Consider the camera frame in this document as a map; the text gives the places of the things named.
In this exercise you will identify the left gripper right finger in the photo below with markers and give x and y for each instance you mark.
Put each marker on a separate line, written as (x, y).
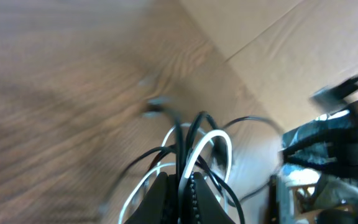
(202, 204)

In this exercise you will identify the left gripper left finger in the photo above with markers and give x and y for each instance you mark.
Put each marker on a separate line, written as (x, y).
(150, 210)

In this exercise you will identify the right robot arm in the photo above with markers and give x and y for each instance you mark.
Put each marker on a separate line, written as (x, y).
(333, 152)

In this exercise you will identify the cardboard panel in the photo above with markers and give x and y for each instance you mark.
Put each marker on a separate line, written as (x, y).
(284, 51)

